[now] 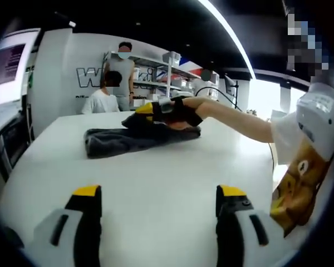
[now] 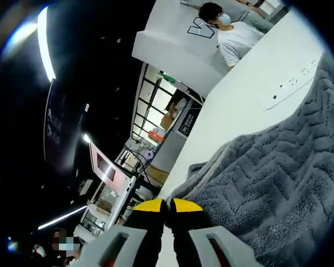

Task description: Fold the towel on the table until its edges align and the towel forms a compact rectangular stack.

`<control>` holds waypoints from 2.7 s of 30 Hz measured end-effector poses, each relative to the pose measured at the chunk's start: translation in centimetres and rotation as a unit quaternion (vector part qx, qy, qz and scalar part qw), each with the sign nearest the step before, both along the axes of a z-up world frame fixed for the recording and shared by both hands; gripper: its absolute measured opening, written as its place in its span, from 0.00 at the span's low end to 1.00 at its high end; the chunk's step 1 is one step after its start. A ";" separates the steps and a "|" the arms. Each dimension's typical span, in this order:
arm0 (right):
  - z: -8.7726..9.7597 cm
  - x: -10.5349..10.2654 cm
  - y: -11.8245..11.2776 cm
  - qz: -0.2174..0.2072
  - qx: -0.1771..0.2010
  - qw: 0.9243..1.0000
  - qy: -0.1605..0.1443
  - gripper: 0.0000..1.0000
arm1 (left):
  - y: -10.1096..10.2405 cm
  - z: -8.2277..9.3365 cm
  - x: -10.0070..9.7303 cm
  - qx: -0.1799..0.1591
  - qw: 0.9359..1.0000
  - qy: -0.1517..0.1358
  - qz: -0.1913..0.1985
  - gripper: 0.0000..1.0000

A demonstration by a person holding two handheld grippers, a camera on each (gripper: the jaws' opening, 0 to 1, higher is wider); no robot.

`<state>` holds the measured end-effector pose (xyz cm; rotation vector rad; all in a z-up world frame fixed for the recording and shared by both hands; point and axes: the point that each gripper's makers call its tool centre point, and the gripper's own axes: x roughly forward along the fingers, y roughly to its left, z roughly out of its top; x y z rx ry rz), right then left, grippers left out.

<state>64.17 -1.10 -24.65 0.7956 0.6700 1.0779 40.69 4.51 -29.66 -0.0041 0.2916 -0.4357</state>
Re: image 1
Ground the person's right hand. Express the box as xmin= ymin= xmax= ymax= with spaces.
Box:
xmin=171 ymin=96 xmax=212 ymax=131

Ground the operator in yellow bear shirt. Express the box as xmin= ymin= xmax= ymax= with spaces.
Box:
xmin=269 ymin=82 xmax=334 ymax=239

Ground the long ceiling light strip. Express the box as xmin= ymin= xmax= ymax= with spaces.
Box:
xmin=197 ymin=0 xmax=256 ymax=81

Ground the green hanging item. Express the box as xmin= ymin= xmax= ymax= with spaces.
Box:
xmin=26 ymin=66 xmax=36 ymax=90

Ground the black monitor on stand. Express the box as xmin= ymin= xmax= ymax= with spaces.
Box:
xmin=224 ymin=74 xmax=240 ymax=111

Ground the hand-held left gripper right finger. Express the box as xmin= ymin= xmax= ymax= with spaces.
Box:
xmin=215 ymin=185 xmax=292 ymax=267

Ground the metal storage shelf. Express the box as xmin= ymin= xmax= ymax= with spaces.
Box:
xmin=102 ymin=51 xmax=220 ymax=103

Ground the white table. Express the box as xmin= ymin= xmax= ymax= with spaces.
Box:
xmin=0 ymin=110 xmax=276 ymax=267

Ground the dark equipment rack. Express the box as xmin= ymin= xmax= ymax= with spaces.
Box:
xmin=0 ymin=94 xmax=36 ymax=181

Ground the white framed computer monitor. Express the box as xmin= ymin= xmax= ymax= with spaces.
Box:
xmin=0 ymin=27 xmax=41 ymax=101

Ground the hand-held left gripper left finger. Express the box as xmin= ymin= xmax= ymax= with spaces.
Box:
xmin=33 ymin=185 xmax=103 ymax=267

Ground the grey towel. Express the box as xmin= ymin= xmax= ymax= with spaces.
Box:
xmin=84 ymin=111 xmax=203 ymax=160

